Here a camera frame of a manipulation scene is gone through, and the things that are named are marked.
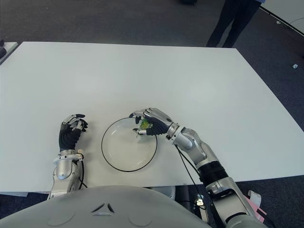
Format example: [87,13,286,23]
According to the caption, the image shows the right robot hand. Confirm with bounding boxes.
[129,107,179,139]

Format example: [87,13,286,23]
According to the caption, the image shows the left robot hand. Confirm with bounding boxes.
[58,114,89,151]

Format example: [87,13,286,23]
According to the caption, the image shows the green toothpaste tube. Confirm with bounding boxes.
[135,118,153,141]

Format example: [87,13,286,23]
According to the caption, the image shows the white plate black rim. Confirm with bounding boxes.
[101,117,158,172]

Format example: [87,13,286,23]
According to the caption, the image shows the grey robot torso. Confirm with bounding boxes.
[0,185,212,228]

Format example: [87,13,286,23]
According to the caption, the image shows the white side table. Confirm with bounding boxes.
[0,42,19,66]

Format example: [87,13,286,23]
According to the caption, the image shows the person legs dark trousers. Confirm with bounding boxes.
[206,0,261,48]

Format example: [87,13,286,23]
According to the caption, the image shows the pink cardboard box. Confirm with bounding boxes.
[247,197,267,225]

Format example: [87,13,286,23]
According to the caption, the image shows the white background table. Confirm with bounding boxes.
[260,0,304,37]

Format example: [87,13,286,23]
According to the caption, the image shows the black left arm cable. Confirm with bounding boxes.
[73,154,89,190]

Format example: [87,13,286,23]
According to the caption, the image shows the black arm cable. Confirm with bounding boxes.
[174,144,207,209]
[73,154,89,190]

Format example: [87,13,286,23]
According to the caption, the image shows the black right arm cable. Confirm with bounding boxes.
[174,144,207,209]

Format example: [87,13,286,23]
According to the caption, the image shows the metal bracket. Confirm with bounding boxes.
[194,193,205,209]

